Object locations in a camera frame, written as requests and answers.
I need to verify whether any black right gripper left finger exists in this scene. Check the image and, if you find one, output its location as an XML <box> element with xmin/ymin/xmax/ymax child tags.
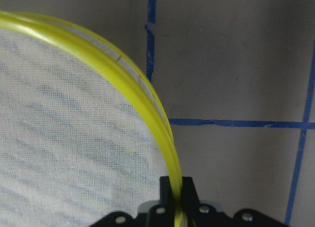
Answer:
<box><xmin>159</xmin><ymin>176</ymin><xmax>175</xmax><ymax>227</ymax></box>

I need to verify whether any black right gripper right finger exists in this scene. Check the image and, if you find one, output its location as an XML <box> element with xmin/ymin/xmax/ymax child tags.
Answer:
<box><xmin>181</xmin><ymin>177</ymin><xmax>200</xmax><ymax>227</ymax></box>

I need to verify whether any yellow steamer layer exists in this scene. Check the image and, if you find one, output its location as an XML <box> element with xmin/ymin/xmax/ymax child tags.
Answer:
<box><xmin>0</xmin><ymin>11</ymin><xmax>182</xmax><ymax>227</ymax></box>

